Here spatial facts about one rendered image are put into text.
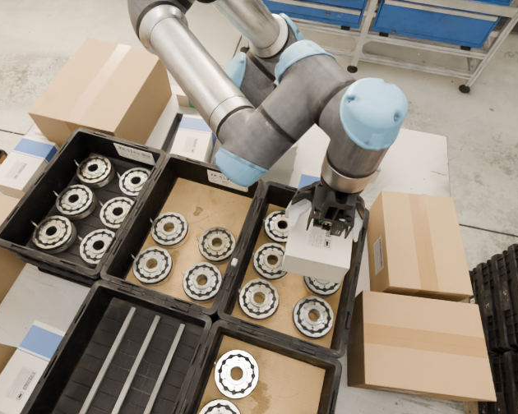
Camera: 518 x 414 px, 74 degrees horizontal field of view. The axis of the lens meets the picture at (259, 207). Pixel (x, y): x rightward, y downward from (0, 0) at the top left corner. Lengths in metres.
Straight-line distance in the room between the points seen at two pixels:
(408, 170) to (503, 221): 1.14
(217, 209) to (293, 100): 0.62
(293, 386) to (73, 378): 0.52
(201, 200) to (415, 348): 0.70
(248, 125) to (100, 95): 0.88
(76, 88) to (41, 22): 2.22
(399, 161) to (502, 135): 1.54
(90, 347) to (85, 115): 0.71
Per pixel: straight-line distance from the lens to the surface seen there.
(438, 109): 2.83
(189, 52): 0.62
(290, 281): 0.96
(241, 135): 0.50
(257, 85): 1.07
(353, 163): 0.46
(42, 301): 1.23
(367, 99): 0.42
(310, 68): 0.48
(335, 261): 0.66
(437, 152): 1.53
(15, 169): 1.39
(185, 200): 1.07
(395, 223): 1.08
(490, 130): 2.89
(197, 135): 1.26
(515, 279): 1.68
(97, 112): 1.27
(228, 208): 1.05
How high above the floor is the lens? 1.74
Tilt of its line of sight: 61 degrees down
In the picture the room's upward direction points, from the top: 4 degrees clockwise
